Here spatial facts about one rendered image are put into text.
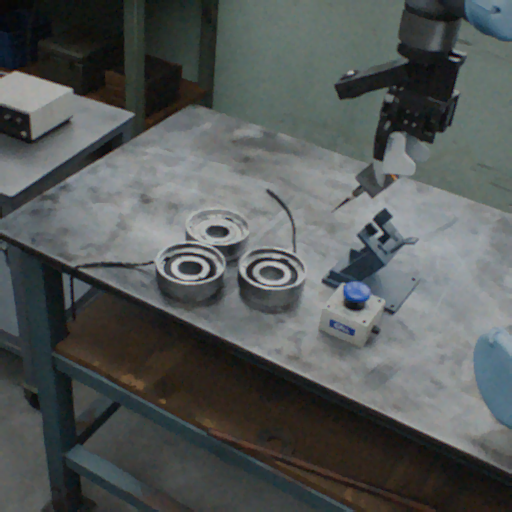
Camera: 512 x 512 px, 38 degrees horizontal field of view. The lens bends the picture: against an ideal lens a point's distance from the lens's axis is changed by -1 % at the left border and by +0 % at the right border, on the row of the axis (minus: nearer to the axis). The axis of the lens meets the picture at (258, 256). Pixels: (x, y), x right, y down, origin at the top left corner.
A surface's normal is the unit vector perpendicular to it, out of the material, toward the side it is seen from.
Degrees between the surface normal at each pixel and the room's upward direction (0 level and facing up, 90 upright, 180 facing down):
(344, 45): 90
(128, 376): 0
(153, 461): 0
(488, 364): 97
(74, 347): 0
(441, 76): 90
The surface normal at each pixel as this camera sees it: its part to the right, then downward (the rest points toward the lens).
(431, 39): -0.07, 0.59
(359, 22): -0.50, 0.49
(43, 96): 0.09, -0.80
